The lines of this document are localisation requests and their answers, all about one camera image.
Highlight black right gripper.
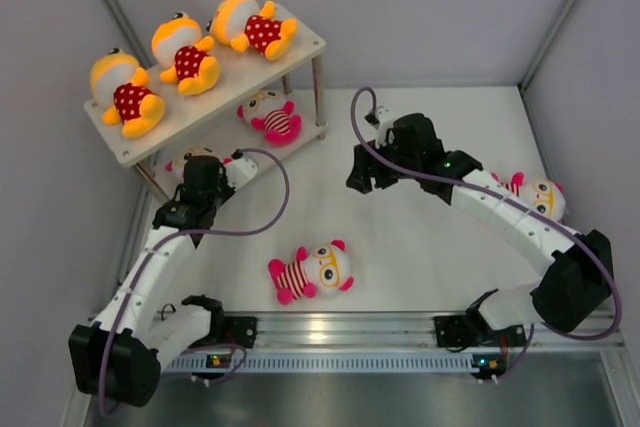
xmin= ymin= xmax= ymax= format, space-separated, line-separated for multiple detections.
xmin=348 ymin=132 xmax=421 ymax=194

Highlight pink striped plush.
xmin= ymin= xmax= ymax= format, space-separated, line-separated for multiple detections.
xmin=491 ymin=172 xmax=566 ymax=222
xmin=164 ymin=145 xmax=234 ymax=181
xmin=268 ymin=239 xmax=354 ymax=305

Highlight pink striped plush corner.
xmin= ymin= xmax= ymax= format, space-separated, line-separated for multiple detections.
xmin=236 ymin=90 xmax=303 ymax=146

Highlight yellow plush toy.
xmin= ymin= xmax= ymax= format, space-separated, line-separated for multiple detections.
xmin=151 ymin=11 xmax=221 ymax=96
xmin=206 ymin=0 xmax=298 ymax=61

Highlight yellow plush red dotted shirt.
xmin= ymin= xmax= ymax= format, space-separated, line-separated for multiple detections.
xmin=90 ymin=48 xmax=166 ymax=139

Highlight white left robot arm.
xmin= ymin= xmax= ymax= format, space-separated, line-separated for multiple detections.
xmin=68 ymin=156 xmax=240 ymax=407

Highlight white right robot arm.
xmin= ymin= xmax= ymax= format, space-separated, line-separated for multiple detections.
xmin=346 ymin=108 xmax=614 ymax=344

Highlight white two-tier shelf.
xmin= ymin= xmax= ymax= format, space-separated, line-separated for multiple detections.
xmin=84 ymin=22 xmax=326 ymax=202

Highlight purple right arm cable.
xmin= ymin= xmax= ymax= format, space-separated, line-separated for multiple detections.
xmin=348 ymin=86 xmax=624 ymax=383

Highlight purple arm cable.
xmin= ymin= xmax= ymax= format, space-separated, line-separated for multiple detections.
xmin=348 ymin=86 xmax=624 ymax=383
xmin=97 ymin=147 xmax=291 ymax=418

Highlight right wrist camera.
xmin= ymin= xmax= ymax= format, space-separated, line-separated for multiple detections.
xmin=365 ymin=106 xmax=395 ymax=149

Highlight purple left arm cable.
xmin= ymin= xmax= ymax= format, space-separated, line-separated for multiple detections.
xmin=97 ymin=147 xmax=291 ymax=418

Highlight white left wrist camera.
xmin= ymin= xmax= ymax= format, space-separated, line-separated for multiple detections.
xmin=223 ymin=150 xmax=259 ymax=191

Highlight aluminium mounting rail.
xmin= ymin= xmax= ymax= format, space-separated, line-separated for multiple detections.
xmin=230 ymin=310 xmax=626 ymax=352

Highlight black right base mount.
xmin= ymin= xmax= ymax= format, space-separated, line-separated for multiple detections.
xmin=434 ymin=315 xmax=494 ymax=352

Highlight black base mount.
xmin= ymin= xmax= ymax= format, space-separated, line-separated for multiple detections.
xmin=434 ymin=315 xmax=494 ymax=352
xmin=194 ymin=314 xmax=258 ymax=349

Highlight white slotted cable duct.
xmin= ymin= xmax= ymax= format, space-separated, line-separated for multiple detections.
xmin=165 ymin=352 xmax=487 ymax=374

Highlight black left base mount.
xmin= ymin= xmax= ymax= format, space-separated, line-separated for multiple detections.
xmin=194 ymin=314 xmax=258 ymax=349

